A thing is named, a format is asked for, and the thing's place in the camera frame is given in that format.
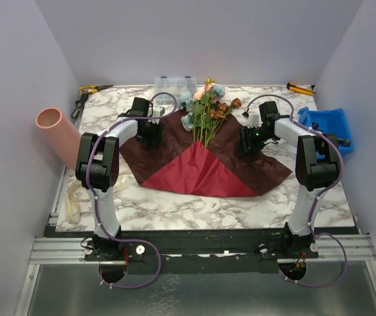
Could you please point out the yellow handled pliers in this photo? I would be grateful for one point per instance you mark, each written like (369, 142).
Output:
(89, 90)

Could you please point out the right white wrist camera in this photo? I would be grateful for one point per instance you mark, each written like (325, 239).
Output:
(253, 120)

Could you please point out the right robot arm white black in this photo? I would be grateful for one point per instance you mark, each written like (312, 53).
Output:
(318, 165)

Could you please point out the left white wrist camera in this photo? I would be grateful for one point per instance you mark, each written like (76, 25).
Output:
(154, 114)

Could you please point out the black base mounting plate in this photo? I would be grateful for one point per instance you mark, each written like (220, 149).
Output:
(143, 251)

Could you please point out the black tool in bin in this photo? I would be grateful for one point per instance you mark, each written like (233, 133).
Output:
(341, 141)

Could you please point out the pink cylindrical vase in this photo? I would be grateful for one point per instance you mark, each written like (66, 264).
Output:
(61, 135)

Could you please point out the blue plastic bin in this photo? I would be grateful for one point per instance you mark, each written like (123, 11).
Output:
(331, 122)

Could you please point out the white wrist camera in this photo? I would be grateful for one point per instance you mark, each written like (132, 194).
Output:
(253, 120)
(154, 114)

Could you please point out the blue flower stem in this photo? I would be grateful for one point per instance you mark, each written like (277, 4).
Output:
(186, 100)

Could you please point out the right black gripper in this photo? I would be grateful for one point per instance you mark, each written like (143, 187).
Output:
(249, 143)

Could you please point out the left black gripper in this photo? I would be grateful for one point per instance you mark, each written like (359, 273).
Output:
(154, 140)

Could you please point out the clear plastic organizer box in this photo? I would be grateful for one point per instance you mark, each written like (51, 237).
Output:
(174, 86)

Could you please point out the beige printed ribbon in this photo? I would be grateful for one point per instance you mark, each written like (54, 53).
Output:
(77, 205)

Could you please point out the peach rose flower stem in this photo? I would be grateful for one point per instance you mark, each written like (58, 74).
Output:
(197, 111)

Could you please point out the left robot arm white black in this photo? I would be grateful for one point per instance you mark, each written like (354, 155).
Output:
(97, 166)

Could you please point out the yellow black utility knife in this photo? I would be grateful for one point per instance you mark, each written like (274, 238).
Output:
(298, 89)

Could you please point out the pink bud flower stem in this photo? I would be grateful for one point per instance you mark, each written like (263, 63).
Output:
(207, 99)

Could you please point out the aluminium extrusion rail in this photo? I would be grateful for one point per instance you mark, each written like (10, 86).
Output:
(63, 251)

